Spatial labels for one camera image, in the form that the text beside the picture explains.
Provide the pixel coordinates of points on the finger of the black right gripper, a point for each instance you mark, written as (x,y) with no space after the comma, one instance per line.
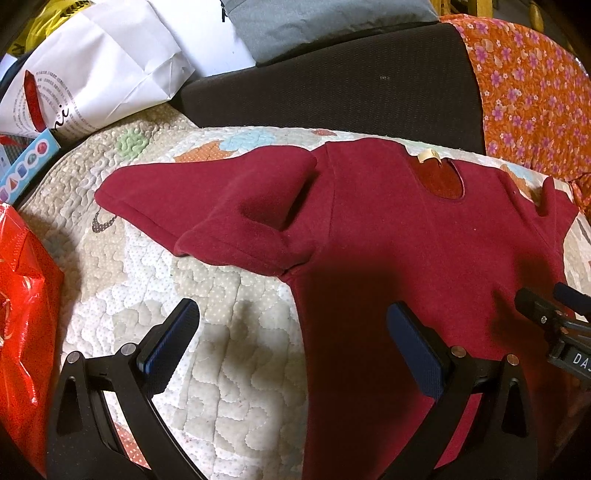
(577,301)
(535,308)

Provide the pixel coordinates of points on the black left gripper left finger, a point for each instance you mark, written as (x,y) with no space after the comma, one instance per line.
(82,439)

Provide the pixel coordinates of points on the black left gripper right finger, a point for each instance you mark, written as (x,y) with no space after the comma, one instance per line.
(501,442)

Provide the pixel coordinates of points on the dark red small shirt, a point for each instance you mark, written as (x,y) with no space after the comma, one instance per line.
(353,227)

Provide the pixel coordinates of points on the quilted heart pattern blanket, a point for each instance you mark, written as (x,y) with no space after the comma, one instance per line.
(237,402)

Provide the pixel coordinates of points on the red plastic bag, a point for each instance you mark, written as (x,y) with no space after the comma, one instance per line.
(30,301)

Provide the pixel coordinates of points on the orange floral fabric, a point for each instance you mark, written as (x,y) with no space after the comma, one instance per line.
(535,98)

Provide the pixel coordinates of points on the black cushion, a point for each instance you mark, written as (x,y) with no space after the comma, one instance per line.
(415,84)

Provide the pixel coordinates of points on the blue shapes toy box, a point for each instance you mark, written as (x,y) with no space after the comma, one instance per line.
(22,159)

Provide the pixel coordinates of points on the yellow wooden chair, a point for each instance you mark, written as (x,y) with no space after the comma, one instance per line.
(482,8)

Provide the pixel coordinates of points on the grey pillow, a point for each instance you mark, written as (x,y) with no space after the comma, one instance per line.
(275,29)

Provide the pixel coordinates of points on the white paper bag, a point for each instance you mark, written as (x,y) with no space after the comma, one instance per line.
(116,58)

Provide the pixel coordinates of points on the yellow plastic bag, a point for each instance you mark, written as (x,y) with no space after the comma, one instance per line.
(47,17)

